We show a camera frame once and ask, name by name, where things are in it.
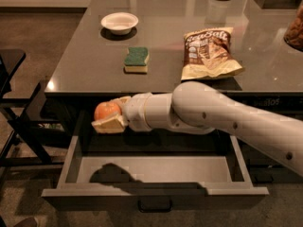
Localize green yellow sponge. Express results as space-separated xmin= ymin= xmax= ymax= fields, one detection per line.
xmin=124 ymin=47 xmax=149 ymax=74

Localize orange fruit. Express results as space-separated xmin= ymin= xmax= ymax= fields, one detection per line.
xmin=94 ymin=101 xmax=121 ymax=120

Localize white paper bowl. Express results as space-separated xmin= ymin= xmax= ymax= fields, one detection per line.
xmin=100 ymin=12 xmax=138 ymax=35

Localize jar of nuts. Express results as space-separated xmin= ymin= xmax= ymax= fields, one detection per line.
xmin=284 ymin=1 xmax=303 ymax=51

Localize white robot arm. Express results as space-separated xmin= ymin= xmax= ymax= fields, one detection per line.
xmin=92 ymin=81 xmax=303 ymax=176

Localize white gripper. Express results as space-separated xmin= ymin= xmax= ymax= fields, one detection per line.
xmin=92 ymin=93 xmax=152 ymax=134

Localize metal drawer handle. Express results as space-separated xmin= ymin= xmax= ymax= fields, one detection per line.
xmin=137 ymin=199 xmax=173 ymax=213

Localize dark wooden chair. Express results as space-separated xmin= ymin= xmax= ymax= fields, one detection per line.
xmin=0 ymin=49 xmax=70 ymax=173

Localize open grey top drawer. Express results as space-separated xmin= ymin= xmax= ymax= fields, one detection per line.
xmin=42 ymin=112 xmax=269 ymax=211

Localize lower right cabinet drawers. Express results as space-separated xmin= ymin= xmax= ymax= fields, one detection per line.
xmin=231 ymin=93 xmax=303 ymax=183

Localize sea salt chip bag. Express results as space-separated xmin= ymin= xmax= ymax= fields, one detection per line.
xmin=181 ymin=27 xmax=244 ymax=80

